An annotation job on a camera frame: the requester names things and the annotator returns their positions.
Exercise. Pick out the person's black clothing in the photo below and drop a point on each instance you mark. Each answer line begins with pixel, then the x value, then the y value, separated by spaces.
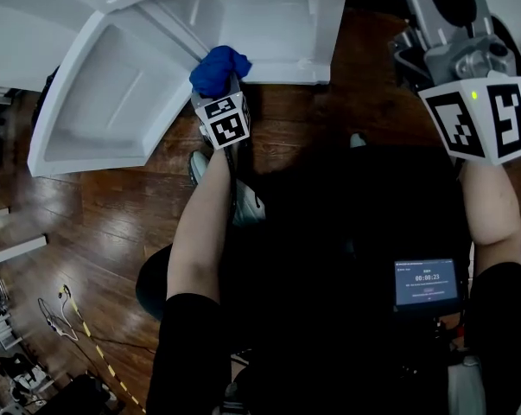
pixel 329 231

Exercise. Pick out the person's right forearm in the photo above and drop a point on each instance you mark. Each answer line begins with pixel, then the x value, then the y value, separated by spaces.
pixel 493 206

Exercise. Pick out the person's left forearm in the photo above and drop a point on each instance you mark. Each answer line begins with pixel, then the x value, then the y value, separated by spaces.
pixel 199 231

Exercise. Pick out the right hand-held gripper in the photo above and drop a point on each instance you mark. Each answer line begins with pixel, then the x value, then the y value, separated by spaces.
pixel 472 115

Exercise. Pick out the blue cloth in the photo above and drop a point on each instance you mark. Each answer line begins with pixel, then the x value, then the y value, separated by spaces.
pixel 217 67

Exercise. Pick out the person's left white sneaker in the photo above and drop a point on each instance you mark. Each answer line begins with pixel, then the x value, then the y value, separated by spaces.
pixel 249 206

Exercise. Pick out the white water dispenser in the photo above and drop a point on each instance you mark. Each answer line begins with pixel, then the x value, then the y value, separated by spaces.
pixel 113 93

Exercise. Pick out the black chest screen device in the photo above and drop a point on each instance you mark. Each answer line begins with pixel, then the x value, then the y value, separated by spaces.
pixel 426 283

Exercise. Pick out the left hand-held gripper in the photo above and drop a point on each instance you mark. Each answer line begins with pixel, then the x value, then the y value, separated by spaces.
pixel 223 121

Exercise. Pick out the person's right white sneaker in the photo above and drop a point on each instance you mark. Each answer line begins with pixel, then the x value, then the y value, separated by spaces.
pixel 358 141

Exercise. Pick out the person's white sneaker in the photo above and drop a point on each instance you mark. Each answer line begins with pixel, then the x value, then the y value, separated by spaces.
pixel 249 206
pixel 358 141

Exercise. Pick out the white desk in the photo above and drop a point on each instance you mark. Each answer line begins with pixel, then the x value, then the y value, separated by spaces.
pixel 18 249

